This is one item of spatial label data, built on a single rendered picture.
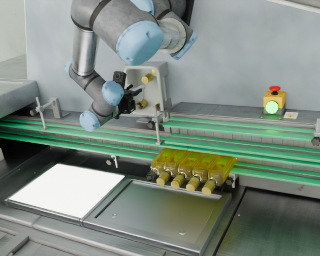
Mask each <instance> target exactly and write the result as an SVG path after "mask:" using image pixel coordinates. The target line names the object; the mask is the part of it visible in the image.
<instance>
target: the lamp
mask: <svg viewBox="0 0 320 256"><path fill-rule="evenodd" d="M278 108H279V104H278V103H277V102H276V101H269V102H268V103H267V104H266V110H267V112H269V113H275V112H276V111H277V110H278Z"/></svg>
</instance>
